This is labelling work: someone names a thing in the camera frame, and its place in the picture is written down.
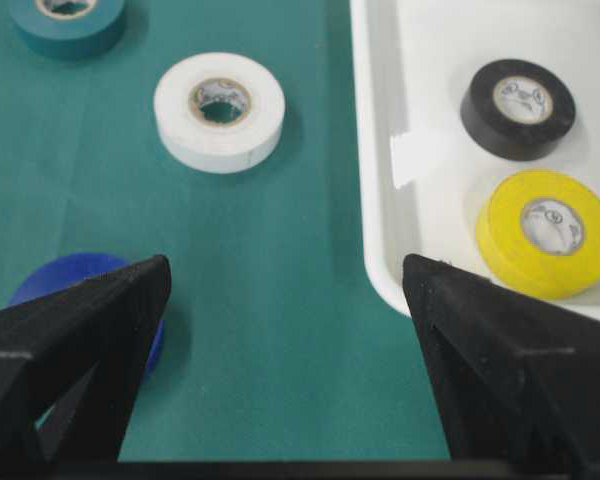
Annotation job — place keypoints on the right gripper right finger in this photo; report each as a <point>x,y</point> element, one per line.
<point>515,379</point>

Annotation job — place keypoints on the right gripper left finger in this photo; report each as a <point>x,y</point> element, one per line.
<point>71,364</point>

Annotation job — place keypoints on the blue tape roll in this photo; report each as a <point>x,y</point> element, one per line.
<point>67,271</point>

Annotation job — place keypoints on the yellow tape roll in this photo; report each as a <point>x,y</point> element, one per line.
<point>539,234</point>

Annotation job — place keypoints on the black tape roll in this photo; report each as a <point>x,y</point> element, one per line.
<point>517,110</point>

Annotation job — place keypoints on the white tape roll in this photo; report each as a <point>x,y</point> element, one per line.
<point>219,113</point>

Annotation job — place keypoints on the green tape roll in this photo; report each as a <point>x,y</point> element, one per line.
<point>69,30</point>

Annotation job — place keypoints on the white plastic case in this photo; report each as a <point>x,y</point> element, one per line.
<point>423,179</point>

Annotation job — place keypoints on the green table cloth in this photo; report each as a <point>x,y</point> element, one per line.
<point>276,345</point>

